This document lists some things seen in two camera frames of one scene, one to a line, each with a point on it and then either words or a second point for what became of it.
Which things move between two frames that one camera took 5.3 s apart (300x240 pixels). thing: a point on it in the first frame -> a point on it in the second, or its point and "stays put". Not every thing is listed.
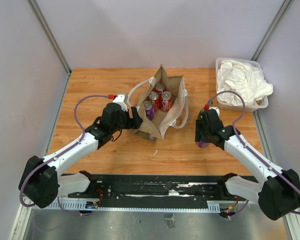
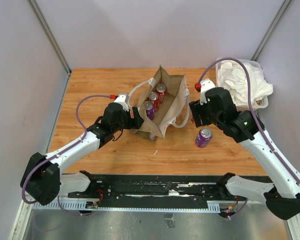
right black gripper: x=200 y=135 -> x=197 y=109
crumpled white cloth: x=243 y=78 stays put
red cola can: x=154 y=97 stays put
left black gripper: x=134 y=123 stays put
